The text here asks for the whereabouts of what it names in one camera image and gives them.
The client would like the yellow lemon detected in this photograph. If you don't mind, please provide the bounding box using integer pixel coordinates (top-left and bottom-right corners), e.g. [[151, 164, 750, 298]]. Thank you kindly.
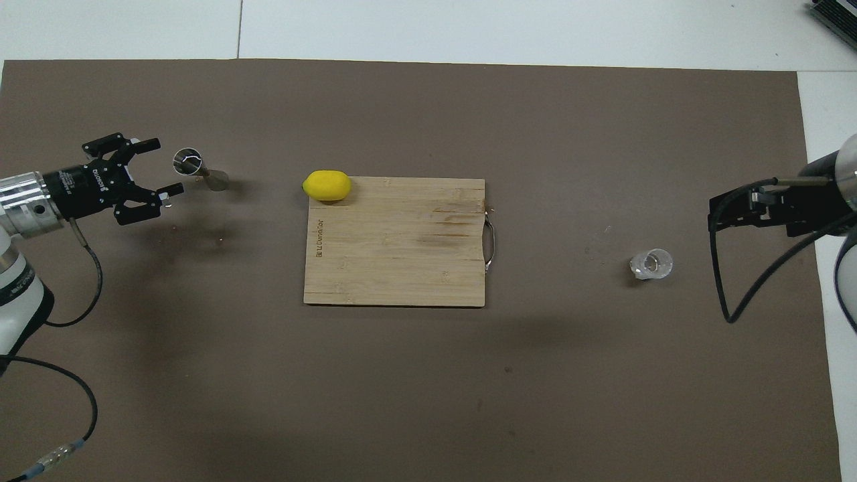
[[301, 170, 352, 203]]

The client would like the steel double jigger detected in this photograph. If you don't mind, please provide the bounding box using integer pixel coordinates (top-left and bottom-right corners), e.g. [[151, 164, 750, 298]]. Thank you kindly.
[[173, 147, 230, 193]]

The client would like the small clear glass cup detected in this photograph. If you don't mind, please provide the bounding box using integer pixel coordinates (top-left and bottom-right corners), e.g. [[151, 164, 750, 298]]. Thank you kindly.
[[628, 248, 674, 280]]

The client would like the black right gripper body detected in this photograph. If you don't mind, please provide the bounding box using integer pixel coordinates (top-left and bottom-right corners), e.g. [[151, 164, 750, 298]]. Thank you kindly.
[[763, 177, 852, 237]]

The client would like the wooden cutting board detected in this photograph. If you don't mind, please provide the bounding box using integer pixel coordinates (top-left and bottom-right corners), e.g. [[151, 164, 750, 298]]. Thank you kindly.
[[303, 177, 497, 308]]

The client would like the brown table mat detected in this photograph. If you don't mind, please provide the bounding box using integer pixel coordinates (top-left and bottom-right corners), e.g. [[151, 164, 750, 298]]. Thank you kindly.
[[0, 59, 843, 482]]

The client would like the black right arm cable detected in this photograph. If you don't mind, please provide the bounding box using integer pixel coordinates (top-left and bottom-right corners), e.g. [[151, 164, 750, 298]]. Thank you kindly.
[[710, 176, 857, 325]]

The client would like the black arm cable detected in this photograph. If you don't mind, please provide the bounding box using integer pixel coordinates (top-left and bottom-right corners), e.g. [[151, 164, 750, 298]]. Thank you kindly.
[[0, 220, 104, 480], [710, 176, 857, 325]]

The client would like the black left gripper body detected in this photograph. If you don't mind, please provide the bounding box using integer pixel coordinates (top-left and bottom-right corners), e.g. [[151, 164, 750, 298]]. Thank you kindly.
[[43, 159, 136, 220]]

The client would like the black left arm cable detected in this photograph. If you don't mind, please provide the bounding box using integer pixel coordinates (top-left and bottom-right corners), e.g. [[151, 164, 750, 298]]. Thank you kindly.
[[0, 220, 104, 480]]

